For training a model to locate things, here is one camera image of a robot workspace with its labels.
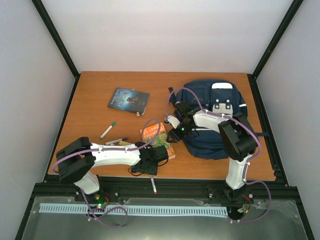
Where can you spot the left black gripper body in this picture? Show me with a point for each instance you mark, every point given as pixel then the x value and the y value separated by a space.
pixel 149 170

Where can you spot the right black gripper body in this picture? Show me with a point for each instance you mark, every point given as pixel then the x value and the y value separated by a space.
pixel 182 134

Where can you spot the orange green thick paperback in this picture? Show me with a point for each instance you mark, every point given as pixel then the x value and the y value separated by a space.
pixel 161 139

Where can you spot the red marker pen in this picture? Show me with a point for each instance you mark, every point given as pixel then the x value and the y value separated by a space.
pixel 153 185

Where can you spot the dark blue fantasy book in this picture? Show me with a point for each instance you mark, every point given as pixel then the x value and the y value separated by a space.
pixel 129 100

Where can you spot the navy blue student backpack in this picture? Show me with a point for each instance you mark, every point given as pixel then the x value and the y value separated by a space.
pixel 216 95

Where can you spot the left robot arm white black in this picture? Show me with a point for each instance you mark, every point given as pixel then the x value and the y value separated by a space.
pixel 75 161

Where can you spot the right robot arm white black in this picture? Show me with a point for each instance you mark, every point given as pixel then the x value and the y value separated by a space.
pixel 239 141

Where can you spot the purple capped white marker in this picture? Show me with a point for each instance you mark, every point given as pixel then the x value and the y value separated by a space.
pixel 109 143

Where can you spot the yellow highlighter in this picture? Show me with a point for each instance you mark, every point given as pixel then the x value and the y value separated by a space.
pixel 124 143

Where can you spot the teal capped white marker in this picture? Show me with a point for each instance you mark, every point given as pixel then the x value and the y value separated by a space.
pixel 107 130

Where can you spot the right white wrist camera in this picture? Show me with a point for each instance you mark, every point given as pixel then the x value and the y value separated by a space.
pixel 173 121

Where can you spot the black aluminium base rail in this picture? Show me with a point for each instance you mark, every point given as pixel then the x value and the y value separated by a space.
pixel 208 191

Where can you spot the light blue slotted cable duct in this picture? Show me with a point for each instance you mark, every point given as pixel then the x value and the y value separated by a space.
pixel 136 210

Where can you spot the left black frame post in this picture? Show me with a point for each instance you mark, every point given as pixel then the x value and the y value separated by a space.
pixel 45 17

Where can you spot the black frame post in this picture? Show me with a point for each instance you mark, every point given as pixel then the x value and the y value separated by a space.
pixel 45 17
pixel 280 31

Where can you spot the right black frame post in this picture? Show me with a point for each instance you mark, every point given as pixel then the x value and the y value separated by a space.
pixel 280 31

